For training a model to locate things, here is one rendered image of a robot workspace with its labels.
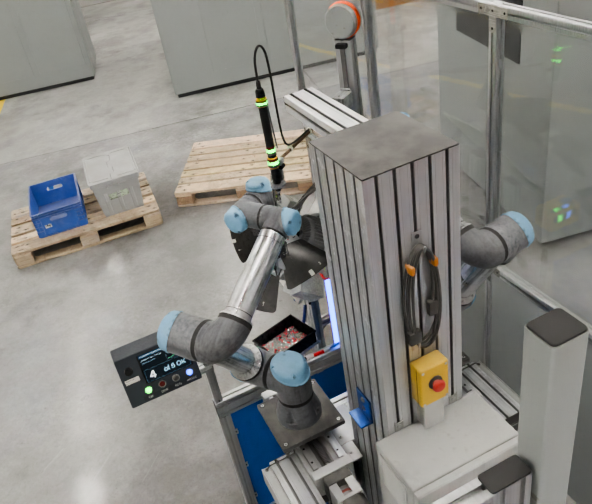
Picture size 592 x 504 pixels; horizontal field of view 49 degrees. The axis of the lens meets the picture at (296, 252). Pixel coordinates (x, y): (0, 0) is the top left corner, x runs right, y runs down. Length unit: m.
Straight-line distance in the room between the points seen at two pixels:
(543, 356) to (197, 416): 3.14
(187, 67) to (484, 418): 6.71
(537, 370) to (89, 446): 3.31
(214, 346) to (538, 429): 1.05
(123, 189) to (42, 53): 4.48
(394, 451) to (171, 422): 2.13
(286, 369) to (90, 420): 2.13
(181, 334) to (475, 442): 0.83
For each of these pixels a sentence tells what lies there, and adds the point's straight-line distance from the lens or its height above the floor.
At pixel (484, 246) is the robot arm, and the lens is 1.87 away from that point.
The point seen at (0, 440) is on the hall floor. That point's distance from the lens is 4.18.
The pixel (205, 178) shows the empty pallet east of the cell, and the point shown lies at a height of 0.14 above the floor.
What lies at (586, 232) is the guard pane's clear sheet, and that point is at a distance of 2.36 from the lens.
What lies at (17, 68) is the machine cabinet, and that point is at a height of 0.37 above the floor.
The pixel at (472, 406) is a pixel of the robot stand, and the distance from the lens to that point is 1.94.
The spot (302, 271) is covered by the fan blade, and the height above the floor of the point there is 1.16.
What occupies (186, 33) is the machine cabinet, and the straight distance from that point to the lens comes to 7.99.
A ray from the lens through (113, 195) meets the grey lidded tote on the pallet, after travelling 5.49.
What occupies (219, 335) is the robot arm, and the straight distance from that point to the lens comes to 1.69.
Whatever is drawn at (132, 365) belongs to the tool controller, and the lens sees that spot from 2.29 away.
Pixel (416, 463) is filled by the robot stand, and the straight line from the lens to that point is 1.81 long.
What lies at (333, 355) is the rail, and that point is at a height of 0.83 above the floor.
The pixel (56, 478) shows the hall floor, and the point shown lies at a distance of 3.81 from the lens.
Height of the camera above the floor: 2.68
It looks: 34 degrees down
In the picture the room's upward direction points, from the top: 11 degrees counter-clockwise
